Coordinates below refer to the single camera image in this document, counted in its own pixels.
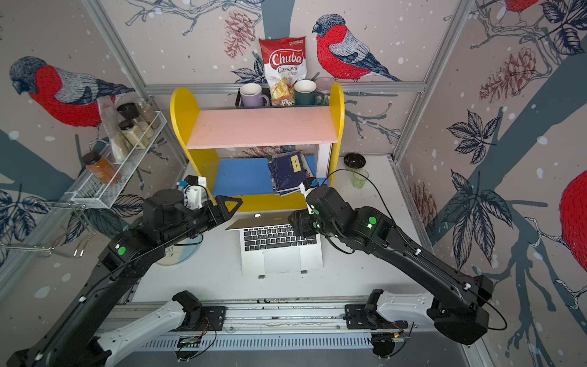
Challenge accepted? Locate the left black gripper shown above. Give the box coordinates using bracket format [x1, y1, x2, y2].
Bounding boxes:
[161, 193, 244, 249]

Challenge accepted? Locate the silver laptop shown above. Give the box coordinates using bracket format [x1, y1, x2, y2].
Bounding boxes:
[227, 212, 323, 278]

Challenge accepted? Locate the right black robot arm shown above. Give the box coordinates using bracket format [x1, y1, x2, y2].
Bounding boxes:
[288, 186, 494, 345]

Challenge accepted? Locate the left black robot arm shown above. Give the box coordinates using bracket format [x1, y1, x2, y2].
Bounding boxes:
[7, 189, 242, 366]

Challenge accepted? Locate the tall black lid spice jar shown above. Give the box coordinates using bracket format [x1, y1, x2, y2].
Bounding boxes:
[116, 102, 154, 139]

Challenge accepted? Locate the yellow pink blue shelf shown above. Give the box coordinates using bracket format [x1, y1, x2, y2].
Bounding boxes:
[170, 83, 345, 213]

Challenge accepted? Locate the stack of dark blue books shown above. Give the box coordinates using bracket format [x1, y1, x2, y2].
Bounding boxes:
[268, 151, 315, 197]

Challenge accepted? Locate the green drinking glass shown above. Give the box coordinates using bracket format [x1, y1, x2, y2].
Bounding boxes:
[352, 169, 368, 189]

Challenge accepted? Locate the cream and blue plate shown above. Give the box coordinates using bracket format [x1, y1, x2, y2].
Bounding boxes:
[157, 235, 203, 266]

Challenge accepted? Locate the black bowl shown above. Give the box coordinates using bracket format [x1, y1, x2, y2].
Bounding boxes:
[343, 153, 366, 170]

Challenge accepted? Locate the lilac mug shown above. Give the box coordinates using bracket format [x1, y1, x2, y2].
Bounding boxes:
[239, 83, 271, 108]

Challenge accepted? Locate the clear plastic bag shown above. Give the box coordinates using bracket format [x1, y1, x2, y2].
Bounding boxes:
[97, 96, 131, 163]

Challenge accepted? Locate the rear glass spice jar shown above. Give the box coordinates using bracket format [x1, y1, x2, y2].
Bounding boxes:
[135, 98, 160, 130]

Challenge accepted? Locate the orange spice jar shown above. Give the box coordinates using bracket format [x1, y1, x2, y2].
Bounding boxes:
[82, 151, 121, 184]

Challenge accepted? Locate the dark green mug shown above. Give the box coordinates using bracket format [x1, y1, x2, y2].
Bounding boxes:
[293, 80, 325, 106]

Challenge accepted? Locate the pink cup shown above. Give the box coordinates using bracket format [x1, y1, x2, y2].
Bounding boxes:
[314, 76, 335, 106]

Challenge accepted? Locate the red Chuba chips bag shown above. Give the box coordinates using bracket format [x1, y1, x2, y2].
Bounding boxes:
[259, 37, 307, 106]

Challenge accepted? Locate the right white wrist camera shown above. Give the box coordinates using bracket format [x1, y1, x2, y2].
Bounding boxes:
[299, 177, 318, 199]

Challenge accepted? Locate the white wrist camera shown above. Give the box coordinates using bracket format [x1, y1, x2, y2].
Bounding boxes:
[299, 177, 318, 199]
[177, 175, 209, 209]

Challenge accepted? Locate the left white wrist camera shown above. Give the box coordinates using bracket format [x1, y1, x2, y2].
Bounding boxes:
[177, 175, 209, 209]

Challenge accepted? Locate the aluminium mounting rail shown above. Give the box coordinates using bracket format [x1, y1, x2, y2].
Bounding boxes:
[91, 297, 478, 336]

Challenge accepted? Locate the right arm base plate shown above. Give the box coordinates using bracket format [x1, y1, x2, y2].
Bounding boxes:
[343, 304, 409, 330]

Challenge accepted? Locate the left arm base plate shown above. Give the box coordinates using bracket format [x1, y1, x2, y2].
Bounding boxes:
[177, 306, 227, 332]

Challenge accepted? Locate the white wire wall rack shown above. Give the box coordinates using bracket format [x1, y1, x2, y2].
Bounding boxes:
[71, 111, 168, 209]

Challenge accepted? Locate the chrome wire hanger rack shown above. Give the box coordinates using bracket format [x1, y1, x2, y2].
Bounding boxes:
[1, 197, 97, 259]

